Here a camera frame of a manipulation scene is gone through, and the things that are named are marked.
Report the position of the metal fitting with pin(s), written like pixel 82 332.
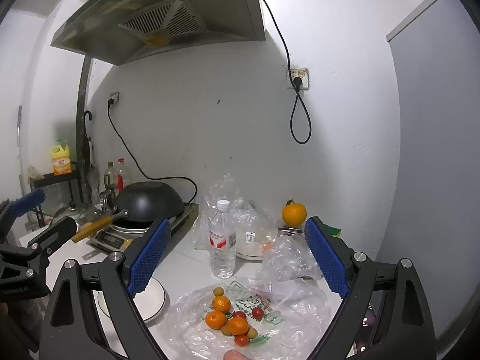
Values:
pixel 107 202

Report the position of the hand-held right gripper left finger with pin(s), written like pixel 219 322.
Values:
pixel 148 257

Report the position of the white plate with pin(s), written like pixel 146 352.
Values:
pixel 153 300

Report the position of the black umbrella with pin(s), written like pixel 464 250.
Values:
pixel 89 150

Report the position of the tangerine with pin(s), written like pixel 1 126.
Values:
pixel 238 325
pixel 215 319
pixel 221 303

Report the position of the steel countertop stove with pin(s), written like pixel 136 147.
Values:
pixel 108 238

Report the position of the yellow green sponge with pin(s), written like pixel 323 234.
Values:
pixel 334 231

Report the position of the cherry tomato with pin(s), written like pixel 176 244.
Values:
pixel 239 314
pixel 242 340
pixel 257 312

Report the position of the large orange with leaf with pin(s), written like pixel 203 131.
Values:
pixel 294 214

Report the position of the black metal rack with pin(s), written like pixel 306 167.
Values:
pixel 56 176

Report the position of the red label oil bottle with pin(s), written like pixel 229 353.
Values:
pixel 122 176

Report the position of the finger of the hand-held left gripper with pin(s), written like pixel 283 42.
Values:
pixel 56 232
pixel 28 198

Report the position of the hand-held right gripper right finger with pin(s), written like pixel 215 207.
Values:
pixel 326 258

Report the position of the glass pot lid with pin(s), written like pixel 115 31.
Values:
pixel 73 213

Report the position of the dark oil bottle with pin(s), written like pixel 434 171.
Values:
pixel 109 178

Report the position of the printed plastic bag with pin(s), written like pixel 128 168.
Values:
pixel 292 330

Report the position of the yellow detergent bottle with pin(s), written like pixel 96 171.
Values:
pixel 61 159

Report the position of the dark vertical pipe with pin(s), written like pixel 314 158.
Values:
pixel 83 93

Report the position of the small metal object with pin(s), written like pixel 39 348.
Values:
pixel 290 230

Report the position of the crumpled clear plastic bag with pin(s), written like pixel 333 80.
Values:
pixel 288 262

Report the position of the white wall socket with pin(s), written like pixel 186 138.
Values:
pixel 115 95
pixel 304 73

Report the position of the white bowl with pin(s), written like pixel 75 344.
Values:
pixel 249 249

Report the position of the clear plastic water bottle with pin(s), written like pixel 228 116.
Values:
pixel 222 255

